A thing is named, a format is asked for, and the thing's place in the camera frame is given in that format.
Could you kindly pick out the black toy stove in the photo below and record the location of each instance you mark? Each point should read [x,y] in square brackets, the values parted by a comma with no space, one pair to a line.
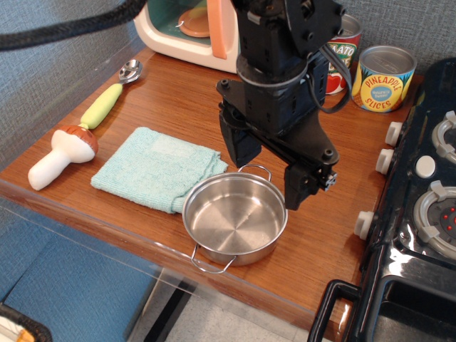
[407,288]

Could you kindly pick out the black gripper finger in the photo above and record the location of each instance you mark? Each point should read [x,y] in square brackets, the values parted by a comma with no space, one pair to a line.
[241,146]
[299,184]

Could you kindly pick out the white brown toy mushroom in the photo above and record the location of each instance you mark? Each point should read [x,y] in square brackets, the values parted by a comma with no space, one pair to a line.
[69,144]

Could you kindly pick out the pineapple slices can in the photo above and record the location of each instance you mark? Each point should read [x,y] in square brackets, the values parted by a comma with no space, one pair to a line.
[383,77]

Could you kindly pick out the light teal folded cloth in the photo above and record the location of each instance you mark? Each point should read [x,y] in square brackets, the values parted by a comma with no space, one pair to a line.
[156,170]

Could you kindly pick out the black basket with orange item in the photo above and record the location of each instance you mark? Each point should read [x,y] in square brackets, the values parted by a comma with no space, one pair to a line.
[16,326]

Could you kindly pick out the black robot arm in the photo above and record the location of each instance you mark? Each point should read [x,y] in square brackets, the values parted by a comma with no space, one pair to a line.
[275,36]

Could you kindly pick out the tomato soup can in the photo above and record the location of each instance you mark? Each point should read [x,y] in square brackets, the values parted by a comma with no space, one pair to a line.
[345,45]

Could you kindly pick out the small stainless steel pot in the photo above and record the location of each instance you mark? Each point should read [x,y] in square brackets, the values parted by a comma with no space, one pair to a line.
[234,219]

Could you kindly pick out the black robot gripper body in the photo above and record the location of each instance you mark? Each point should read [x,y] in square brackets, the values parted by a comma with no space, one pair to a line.
[282,113]

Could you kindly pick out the green handled metal spoon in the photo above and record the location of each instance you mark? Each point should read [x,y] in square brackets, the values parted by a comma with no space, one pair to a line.
[104,103]

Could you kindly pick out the toy microwave oven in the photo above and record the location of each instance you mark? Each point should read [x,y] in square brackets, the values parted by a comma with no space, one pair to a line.
[157,27]

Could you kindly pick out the white stove knob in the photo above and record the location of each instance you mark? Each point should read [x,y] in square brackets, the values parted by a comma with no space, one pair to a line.
[384,160]
[393,133]
[363,224]

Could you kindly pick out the orange toy plate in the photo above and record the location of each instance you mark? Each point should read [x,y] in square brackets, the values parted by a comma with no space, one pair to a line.
[195,23]

